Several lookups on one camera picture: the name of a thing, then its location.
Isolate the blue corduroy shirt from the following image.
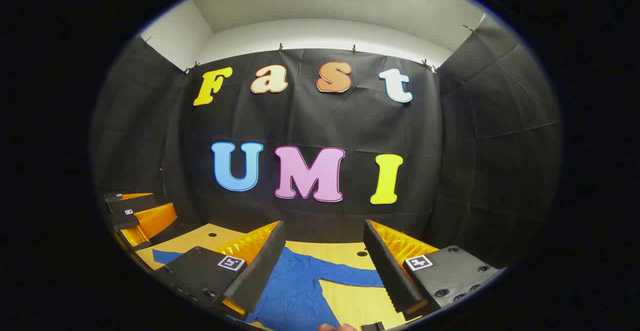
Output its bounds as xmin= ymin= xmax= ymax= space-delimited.
xmin=151 ymin=246 xmax=386 ymax=331

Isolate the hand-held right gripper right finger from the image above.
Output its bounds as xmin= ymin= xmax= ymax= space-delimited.
xmin=363 ymin=219 xmax=502 ymax=322

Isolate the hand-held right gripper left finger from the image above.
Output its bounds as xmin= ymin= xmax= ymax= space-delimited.
xmin=152 ymin=220 xmax=287 ymax=322

